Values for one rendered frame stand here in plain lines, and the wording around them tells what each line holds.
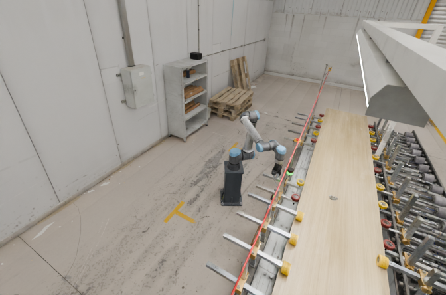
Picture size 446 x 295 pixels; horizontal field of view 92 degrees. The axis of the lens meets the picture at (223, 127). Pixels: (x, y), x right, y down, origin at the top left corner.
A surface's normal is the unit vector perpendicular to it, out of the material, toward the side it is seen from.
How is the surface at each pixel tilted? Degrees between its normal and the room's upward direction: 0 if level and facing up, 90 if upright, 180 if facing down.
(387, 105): 90
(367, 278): 0
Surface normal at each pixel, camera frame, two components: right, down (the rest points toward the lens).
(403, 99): -0.47, 0.41
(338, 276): 0.04, -0.87
